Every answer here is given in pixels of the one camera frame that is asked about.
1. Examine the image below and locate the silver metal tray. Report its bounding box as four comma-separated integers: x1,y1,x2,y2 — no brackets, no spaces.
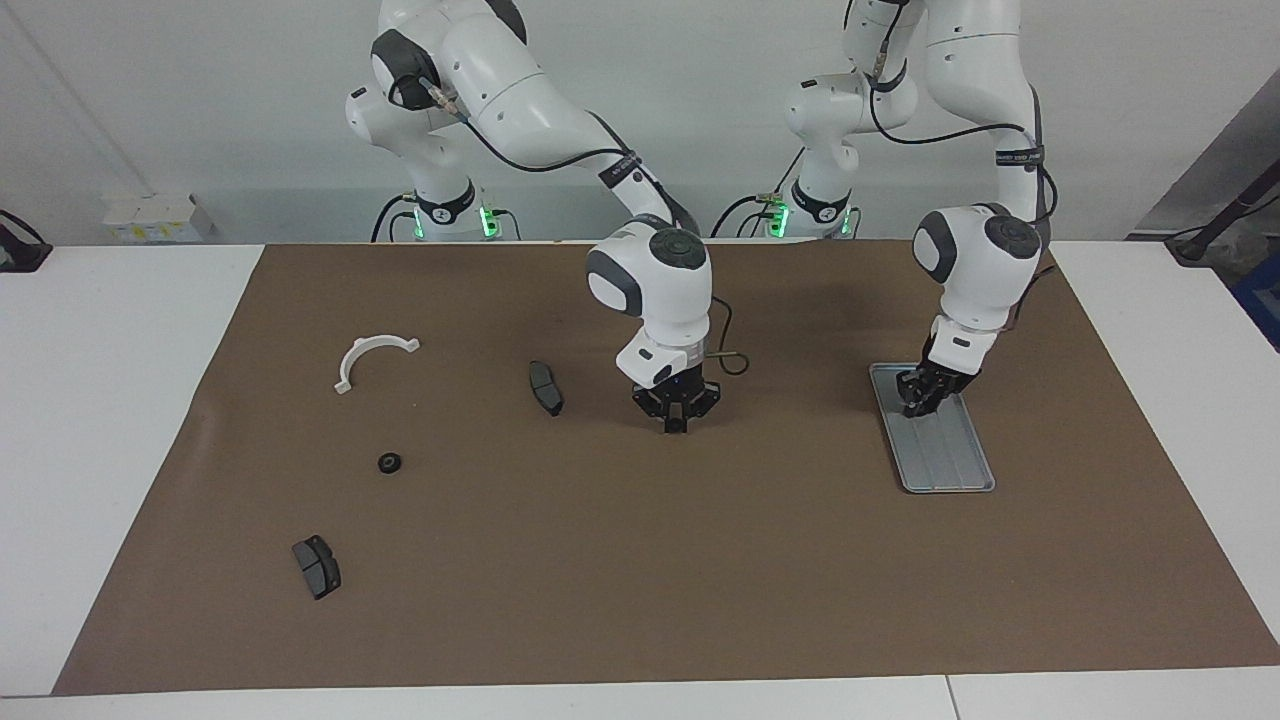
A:
868,362,997,495

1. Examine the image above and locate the long dark grey brake pad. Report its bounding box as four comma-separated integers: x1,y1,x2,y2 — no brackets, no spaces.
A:
527,360,565,417

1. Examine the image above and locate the brown paper mat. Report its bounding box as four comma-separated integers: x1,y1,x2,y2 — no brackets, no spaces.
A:
52,238,1280,697

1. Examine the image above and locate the blue box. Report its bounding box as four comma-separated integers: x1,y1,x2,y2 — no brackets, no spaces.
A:
1232,252,1280,353

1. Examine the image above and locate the black stand pole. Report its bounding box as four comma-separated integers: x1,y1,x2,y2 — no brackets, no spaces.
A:
1165,165,1280,266

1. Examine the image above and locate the short dark grey brake pad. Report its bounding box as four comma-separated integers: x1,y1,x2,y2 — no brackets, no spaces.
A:
291,535,343,601

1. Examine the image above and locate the white socket box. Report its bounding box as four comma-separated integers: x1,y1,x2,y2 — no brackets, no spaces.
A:
103,193,216,243

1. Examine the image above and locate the black base cable bundle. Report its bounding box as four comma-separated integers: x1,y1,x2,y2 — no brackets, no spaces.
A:
712,148,806,239
372,192,419,243

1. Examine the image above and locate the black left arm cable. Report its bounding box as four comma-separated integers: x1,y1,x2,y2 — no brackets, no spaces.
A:
868,40,1059,231

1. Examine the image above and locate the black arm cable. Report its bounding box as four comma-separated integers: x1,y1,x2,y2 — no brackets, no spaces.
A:
425,80,751,377
868,40,1059,231

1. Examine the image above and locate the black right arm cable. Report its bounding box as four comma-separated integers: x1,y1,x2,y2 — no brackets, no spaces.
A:
425,80,751,377

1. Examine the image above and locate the white curved plastic bracket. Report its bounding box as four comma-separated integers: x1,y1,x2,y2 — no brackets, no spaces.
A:
334,336,421,395

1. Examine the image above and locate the black clamp mount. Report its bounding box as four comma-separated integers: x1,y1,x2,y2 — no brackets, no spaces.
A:
0,208,53,273

